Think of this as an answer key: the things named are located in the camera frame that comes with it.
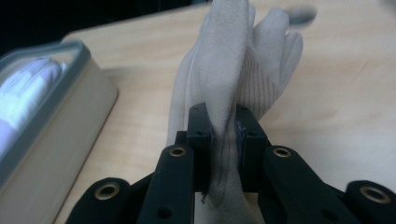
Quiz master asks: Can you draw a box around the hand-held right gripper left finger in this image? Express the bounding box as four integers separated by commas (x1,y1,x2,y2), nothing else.
138,102,217,224

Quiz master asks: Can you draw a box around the beige glove with grey fingertip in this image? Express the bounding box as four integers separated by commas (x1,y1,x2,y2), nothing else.
166,0,318,224

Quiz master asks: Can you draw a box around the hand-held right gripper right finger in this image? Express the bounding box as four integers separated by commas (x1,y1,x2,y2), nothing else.
234,104,362,224

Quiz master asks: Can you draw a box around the clear plastic tray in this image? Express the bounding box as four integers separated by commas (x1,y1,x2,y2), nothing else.
0,38,120,224

